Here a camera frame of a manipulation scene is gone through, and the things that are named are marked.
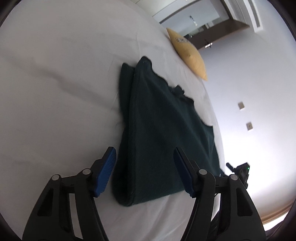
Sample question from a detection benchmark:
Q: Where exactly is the black door handle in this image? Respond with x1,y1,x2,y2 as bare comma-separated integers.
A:
205,40,213,48

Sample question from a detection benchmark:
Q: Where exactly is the wall switch plate near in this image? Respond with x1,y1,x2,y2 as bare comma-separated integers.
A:
246,122,253,131

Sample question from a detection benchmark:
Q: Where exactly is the wall switch plate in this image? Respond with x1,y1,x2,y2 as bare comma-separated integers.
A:
238,101,245,110
246,122,253,131

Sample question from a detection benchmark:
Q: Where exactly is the white bed sheet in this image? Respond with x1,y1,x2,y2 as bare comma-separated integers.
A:
1,1,225,236

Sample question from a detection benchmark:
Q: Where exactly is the dark brown door frame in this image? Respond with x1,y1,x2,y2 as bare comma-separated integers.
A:
159,0,251,50

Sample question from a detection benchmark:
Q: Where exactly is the dark green knit sweater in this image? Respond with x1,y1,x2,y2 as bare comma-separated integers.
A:
112,57,220,206

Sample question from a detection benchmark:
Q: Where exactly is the wall switch plate far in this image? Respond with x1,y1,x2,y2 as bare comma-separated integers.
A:
238,101,245,110

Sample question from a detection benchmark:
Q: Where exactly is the yellow pillow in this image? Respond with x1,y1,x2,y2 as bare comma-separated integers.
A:
166,28,208,81

